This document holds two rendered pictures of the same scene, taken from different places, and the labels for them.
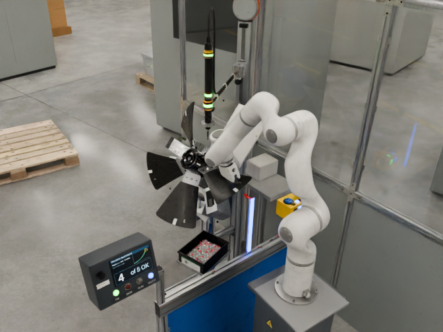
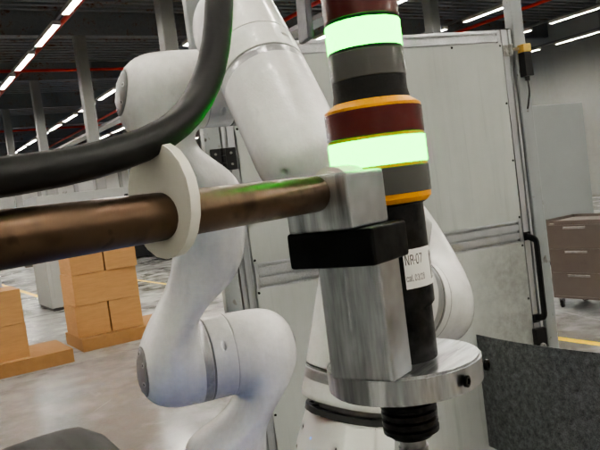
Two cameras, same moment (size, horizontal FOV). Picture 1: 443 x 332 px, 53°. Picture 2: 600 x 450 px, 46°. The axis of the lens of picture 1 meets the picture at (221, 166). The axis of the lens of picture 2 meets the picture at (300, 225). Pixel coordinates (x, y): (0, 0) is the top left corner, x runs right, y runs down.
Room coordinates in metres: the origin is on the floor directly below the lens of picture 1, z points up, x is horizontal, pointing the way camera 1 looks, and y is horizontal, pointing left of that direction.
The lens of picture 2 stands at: (2.33, 0.14, 1.54)
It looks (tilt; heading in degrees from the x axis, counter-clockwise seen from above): 3 degrees down; 199
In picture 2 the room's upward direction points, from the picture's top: 7 degrees counter-clockwise
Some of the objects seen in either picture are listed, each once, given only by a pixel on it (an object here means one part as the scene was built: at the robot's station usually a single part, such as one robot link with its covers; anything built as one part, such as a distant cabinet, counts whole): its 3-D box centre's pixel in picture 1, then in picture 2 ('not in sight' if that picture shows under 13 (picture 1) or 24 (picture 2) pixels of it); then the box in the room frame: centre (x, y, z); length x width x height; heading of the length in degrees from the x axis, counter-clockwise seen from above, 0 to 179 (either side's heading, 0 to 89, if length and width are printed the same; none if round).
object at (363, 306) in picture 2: (208, 114); (382, 280); (2.02, 0.07, 1.49); 0.09 x 0.07 x 0.10; 164
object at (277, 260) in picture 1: (232, 318); not in sight; (1.67, -0.08, 0.45); 0.82 x 0.02 x 0.66; 129
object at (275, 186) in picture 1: (264, 181); not in sight; (2.45, -0.28, 0.85); 0.36 x 0.24 x 0.03; 39
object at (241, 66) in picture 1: (239, 69); not in sight; (2.62, -0.10, 1.53); 0.10 x 0.07 x 0.09; 164
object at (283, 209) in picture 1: (293, 206); not in sight; (1.92, -0.38, 1.02); 0.16 x 0.10 x 0.11; 129
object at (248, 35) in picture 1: (239, 154); not in sight; (2.71, -0.12, 0.90); 0.08 x 0.06 x 1.80; 74
